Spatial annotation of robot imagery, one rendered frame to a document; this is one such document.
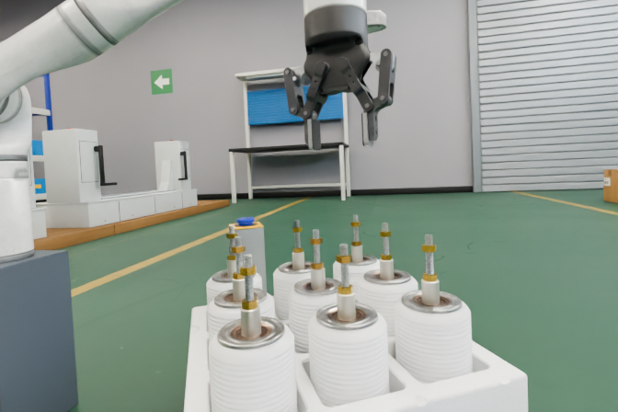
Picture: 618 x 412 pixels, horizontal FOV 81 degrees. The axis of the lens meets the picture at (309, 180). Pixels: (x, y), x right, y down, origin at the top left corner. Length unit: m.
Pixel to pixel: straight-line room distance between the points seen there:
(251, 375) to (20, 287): 0.48
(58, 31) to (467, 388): 0.77
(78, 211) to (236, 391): 2.75
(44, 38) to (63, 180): 2.47
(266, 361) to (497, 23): 5.60
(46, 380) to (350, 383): 0.58
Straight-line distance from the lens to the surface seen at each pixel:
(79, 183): 3.09
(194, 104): 6.34
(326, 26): 0.43
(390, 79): 0.42
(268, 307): 0.53
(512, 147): 5.57
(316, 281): 0.57
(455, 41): 5.75
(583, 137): 5.86
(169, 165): 4.14
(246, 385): 0.42
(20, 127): 0.84
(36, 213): 2.78
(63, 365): 0.88
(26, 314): 0.80
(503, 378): 0.53
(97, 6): 0.73
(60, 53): 0.75
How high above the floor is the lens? 0.43
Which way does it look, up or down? 2 degrees down
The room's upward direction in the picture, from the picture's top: 3 degrees counter-clockwise
